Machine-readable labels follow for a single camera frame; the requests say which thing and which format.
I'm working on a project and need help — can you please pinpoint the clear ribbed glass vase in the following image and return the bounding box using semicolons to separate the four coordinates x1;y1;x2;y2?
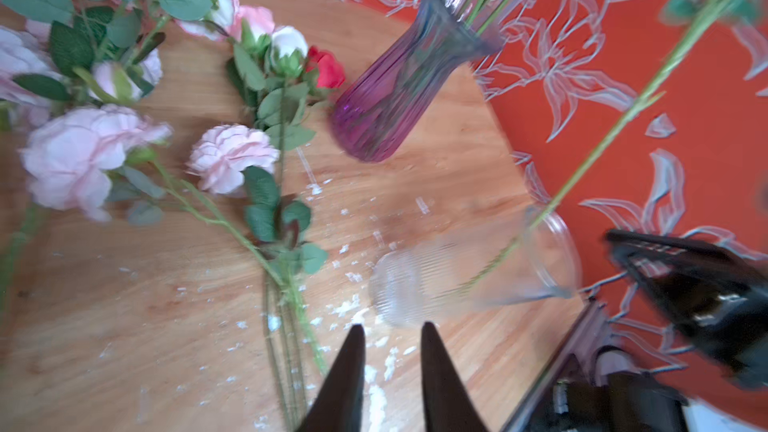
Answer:
369;205;582;327

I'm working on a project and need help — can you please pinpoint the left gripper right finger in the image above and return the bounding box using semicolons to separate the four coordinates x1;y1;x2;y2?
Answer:
421;322;487;432

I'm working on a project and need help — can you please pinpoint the pink mini rose spray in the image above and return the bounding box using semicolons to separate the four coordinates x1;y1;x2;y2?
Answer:
159;0;331;431

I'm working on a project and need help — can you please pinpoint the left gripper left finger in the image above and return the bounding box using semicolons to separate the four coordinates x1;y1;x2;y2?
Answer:
297;325;366;432

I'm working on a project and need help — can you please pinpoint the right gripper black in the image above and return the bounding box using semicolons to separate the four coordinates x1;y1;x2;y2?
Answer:
604;229;767;389

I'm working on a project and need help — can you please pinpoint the purple ribbed glass vase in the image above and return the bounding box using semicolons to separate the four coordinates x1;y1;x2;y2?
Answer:
331;0;504;162

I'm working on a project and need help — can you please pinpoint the mixed flower bunch on table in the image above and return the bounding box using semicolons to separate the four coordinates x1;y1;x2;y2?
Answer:
1;0;216;286

